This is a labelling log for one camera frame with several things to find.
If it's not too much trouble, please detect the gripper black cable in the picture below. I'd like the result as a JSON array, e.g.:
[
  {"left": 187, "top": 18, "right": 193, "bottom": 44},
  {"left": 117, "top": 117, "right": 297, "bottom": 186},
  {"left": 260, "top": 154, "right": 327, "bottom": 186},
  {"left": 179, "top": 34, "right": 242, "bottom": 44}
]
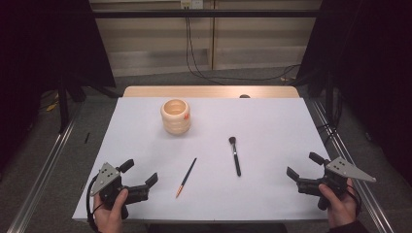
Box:
[
  {"left": 344, "top": 185, "right": 362, "bottom": 217},
  {"left": 86, "top": 175, "right": 102, "bottom": 233}
]

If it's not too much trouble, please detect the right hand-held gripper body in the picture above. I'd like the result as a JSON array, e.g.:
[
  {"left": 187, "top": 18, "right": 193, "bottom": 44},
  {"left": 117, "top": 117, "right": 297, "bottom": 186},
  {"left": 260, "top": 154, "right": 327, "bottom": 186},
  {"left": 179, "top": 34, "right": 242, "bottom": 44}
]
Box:
[{"left": 295, "top": 156, "right": 377, "bottom": 211}]

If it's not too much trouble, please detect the white wall socket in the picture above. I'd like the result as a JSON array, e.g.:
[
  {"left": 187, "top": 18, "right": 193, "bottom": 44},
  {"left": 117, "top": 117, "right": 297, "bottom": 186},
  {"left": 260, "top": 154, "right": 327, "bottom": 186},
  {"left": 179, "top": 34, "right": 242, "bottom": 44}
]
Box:
[{"left": 180, "top": 0, "right": 204, "bottom": 10}]

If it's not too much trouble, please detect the person's right hand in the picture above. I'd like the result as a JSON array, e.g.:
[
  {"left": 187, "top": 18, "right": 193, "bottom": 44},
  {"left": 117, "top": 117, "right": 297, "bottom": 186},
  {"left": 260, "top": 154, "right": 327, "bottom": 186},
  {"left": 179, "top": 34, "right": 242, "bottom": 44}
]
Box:
[{"left": 318, "top": 178, "right": 359, "bottom": 229}]

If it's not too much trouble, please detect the black makeup brush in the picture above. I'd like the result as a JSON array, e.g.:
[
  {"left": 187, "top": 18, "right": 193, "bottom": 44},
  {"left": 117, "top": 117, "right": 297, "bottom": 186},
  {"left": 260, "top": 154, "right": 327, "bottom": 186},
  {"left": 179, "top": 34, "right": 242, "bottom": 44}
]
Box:
[{"left": 228, "top": 136, "right": 242, "bottom": 178}]

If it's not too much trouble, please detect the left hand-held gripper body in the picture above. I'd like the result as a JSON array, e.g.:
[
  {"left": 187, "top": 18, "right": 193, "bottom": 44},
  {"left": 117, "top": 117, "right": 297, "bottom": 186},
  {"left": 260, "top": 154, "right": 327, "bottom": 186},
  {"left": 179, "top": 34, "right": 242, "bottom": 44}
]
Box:
[{"left": 89, "top": 162, "right": 151, "bottom": 220}]

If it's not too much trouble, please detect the black curtain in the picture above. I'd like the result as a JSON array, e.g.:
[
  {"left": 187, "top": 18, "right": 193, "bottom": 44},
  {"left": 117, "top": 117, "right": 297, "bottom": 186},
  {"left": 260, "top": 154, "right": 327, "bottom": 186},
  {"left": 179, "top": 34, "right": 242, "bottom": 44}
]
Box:
[
  {"left": 295, "top": 0, "right": 412, "bottom": 187},
  {"left": 0, "top": 0, "right": 117, "bottom": 173}
]

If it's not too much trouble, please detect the black horizontal bar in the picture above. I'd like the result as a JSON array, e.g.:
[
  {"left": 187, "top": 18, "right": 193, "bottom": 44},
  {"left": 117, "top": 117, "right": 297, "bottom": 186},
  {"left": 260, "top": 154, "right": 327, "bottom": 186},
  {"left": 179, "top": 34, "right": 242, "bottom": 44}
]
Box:
[{"left": 91, "top": 9, "right": 320, "bottom": 19}]

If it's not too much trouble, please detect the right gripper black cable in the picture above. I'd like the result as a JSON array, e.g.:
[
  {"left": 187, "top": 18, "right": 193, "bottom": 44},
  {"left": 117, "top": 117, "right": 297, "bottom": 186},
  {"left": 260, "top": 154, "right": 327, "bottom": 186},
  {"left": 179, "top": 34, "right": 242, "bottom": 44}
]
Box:
[{"left": 344, "top": 185, "right": 362, "bottom": 217}]

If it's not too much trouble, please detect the aluminium floor rail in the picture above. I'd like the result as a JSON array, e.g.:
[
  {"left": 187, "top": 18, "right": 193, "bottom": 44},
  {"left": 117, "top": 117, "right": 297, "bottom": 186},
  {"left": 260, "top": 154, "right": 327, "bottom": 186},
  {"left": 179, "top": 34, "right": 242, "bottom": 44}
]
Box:
[
  {"left": 310, "top": 99, "right": 395, "bottom": 233},
  {"left": 6, "top": 105, "right": 86, "bottom": 233}
]

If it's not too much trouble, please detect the yellowish vertical pole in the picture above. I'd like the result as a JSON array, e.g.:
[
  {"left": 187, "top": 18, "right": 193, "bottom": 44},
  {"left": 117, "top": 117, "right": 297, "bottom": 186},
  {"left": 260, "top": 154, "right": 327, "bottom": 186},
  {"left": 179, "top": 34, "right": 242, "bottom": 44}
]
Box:
[{"left": 211, "top": 0, "right": 217, "bottom": 71}]

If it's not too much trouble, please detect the blue pencil with orange tip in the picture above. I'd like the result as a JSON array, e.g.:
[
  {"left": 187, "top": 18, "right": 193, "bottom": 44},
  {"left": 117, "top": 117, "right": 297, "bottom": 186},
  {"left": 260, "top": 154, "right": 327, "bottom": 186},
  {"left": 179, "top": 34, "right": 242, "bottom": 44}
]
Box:
[{"left": 175, "top": 157, "right": 198, "bottom": 199}]

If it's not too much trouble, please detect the black metal stand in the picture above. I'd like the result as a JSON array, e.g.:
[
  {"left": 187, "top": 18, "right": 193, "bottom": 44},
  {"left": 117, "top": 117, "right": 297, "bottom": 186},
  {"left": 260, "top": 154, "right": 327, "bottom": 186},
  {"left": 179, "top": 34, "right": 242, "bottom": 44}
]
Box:
[
  {"left": 325, "top": 70, "right": 335, "bottom": 126},
  {"left": 57, "top": 75, "right": 71, "bottom": 134}
]

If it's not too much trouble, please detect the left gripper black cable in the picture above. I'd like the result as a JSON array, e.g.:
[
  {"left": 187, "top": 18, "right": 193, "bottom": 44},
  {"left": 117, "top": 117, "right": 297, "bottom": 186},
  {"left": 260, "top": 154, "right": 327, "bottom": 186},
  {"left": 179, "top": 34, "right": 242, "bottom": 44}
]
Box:
[{"left": 86, "top": 175, "right": 102, "bottom": 233}]

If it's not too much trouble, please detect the black wall cable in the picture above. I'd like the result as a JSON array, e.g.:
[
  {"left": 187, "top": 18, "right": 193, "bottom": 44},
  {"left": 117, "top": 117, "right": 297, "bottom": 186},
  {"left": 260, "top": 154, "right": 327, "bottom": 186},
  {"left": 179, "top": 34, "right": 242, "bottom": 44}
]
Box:
[
  {"left": 188, "top": 17, "right": 302, "bottom": 83},
  {"left": 185, "top": 17, "right": 225, "bottom": 86}
]

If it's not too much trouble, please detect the cream ribbed cup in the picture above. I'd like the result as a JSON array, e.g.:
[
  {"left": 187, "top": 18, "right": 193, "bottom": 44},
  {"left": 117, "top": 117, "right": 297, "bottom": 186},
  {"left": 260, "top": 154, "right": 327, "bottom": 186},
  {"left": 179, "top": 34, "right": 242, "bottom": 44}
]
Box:
[{"left": 160, "top": 98, "right": 191, "bottom": 136}]

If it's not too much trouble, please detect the white table sheet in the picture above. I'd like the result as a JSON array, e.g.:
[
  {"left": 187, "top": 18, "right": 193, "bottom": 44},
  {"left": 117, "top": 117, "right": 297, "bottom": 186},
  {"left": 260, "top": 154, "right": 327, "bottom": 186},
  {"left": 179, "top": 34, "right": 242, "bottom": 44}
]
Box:
[{"left": 71, "top": 96, "right": 358, "bottom": 223}]

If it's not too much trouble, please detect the person's left hand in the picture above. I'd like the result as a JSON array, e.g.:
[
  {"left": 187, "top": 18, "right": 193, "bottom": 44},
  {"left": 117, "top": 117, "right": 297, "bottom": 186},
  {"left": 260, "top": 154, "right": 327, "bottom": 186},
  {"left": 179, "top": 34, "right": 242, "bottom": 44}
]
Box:
[{"left": 92, "top": 188, "right": 129, "bottom": 233}]

